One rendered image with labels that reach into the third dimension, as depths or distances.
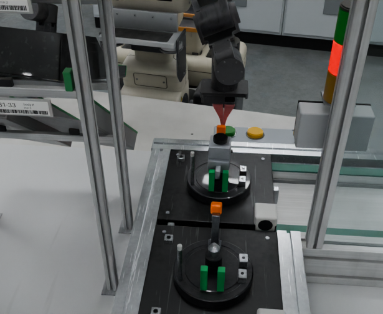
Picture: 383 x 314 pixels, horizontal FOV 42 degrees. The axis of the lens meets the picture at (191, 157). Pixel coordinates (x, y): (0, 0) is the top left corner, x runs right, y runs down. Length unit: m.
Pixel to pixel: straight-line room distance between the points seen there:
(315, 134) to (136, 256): 0.40
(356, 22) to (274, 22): 3.31
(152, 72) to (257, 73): 2.02
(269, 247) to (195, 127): 0.61
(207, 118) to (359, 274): 0.69
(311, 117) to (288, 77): 2.84
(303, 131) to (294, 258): 0.25
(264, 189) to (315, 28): 3.03
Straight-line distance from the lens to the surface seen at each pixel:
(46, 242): 1.15
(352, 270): 1.04
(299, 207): 1.13
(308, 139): 0.86
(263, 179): 1.11
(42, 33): 0.80
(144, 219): 1.03
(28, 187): 1.31
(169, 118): 1.51
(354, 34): 0.74
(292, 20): 4.02
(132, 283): 0.92
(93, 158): 0.81
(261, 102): 3.32
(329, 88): 0.81
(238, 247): 0.92
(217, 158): 1.01
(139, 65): 1.76
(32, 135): 1.04
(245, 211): 1.02
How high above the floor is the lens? 1.66
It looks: 37 degrees down
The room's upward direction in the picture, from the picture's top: straight up
